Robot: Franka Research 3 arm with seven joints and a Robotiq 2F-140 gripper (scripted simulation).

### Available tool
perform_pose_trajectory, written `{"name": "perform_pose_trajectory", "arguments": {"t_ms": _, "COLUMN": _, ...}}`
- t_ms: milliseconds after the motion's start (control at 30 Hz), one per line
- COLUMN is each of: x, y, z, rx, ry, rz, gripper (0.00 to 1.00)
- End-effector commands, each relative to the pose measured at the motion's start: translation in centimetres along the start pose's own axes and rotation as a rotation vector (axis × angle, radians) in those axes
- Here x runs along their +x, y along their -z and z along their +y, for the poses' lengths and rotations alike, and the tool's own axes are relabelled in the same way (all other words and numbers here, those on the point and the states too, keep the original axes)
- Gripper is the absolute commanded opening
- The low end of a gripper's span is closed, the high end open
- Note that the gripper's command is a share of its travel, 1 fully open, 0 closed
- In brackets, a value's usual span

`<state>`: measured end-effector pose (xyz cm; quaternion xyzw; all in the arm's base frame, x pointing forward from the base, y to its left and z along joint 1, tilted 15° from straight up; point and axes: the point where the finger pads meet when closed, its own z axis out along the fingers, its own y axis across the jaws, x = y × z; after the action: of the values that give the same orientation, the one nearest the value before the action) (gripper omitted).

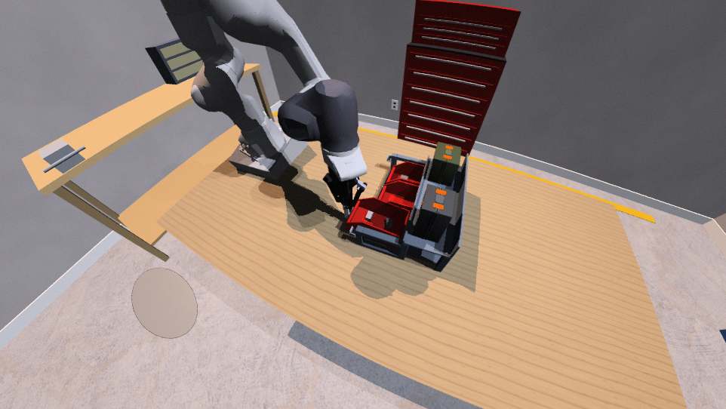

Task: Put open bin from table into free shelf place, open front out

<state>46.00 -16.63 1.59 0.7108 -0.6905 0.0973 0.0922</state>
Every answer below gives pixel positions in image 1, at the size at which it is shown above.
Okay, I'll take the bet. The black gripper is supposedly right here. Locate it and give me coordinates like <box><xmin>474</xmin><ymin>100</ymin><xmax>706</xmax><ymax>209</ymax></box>
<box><xmin>323</xmin><ymin>167</ymin><xmax>367</xmax><ymax>219</ymax></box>

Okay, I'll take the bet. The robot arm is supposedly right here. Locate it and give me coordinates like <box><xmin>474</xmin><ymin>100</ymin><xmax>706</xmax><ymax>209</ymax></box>
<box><xmin>160</xmin><ymin>0</ymin><xmax>367</xmax><ymax>182</ymax></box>

